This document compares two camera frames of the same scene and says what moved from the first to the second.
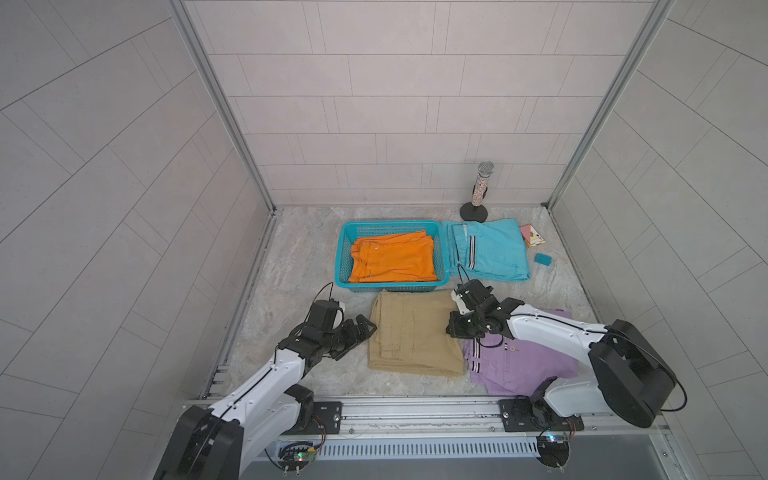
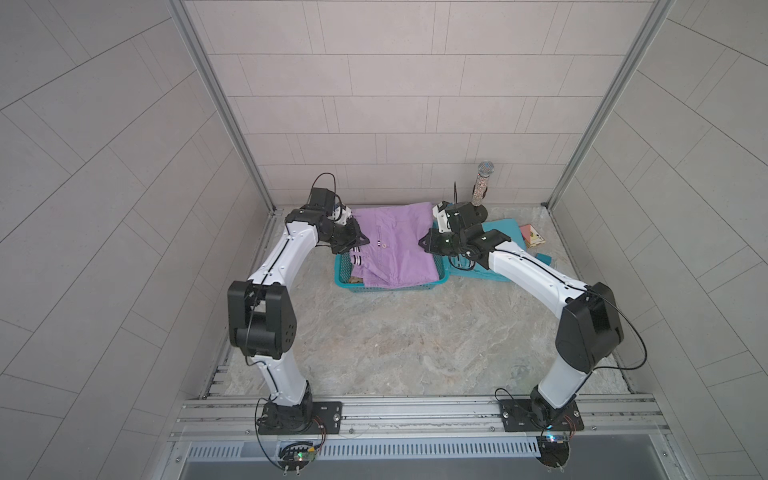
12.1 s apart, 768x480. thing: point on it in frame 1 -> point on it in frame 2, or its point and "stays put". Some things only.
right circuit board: [553, 451] stays put
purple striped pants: [504, 366] -> [393, 256]
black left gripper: [354, 338] -> [351, 239]
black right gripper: [453, 329] -> [433, 244]
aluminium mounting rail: [468, 424] stays put
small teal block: [543, 259] stays put
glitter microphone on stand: [475, 211] stays put
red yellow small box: [531, 236] stays put
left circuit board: [295, 458] stays put
